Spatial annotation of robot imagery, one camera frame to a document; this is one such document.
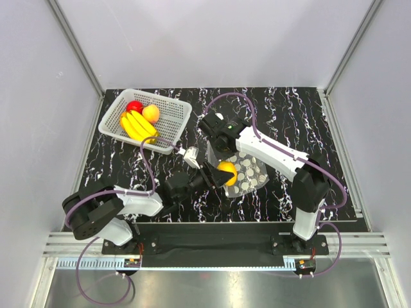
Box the white plastic perforated basket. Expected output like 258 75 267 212
98 89 192 147

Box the orange fruit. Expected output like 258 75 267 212
216 162 238 187

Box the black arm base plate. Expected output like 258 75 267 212
102 222 329 269

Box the clear zip top bag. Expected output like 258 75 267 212
207 142 269 198

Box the left aluminium frame post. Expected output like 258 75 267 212
45 0 105 98

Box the yellow-pink peach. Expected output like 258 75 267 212
142 104 160 124

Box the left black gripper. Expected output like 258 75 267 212
175 161 233 203

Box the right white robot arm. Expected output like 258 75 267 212
198 112 331 255

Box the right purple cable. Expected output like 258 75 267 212
204 92 349 278

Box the purple cable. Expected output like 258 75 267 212
204 92 349 278
64 136 186 305

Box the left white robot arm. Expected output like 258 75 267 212
62 162 237 254

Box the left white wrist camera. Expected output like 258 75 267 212
178 146 200 169

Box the aluminium frame post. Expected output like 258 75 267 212
45 0 105 98
324 0 385 98

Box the yellow banana bunch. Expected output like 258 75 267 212
119 110 160 144

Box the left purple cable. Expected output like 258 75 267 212
64 136 186 305

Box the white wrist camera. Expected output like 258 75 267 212
178 146 200 169
214 113 224 122

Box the red apple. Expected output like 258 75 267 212
126 100 144 114

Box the right aluminium frame post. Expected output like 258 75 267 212
324 0 385 98

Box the front aluminium frame rail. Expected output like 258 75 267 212
42 232 390 264

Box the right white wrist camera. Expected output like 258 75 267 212
214 113 224 122

